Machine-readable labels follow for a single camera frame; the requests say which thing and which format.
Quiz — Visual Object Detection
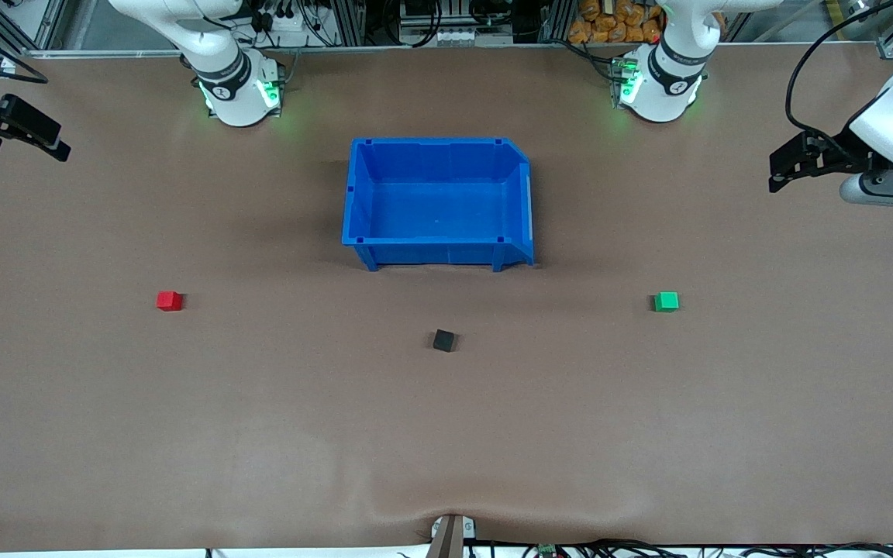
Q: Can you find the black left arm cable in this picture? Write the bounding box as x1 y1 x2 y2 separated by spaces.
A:
784 0 893 134

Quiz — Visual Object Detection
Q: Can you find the blue plastic storage bin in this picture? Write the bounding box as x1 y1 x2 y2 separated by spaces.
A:
342 138 535 272

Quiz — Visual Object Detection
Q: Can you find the white power strip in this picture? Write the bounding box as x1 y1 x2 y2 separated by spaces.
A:
249 0 315 36

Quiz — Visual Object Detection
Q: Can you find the front camera mount bracket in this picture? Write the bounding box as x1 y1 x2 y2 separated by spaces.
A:
430 513 478 558

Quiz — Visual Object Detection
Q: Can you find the orange snack bag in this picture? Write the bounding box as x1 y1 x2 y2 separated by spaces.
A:
567 0 666 45

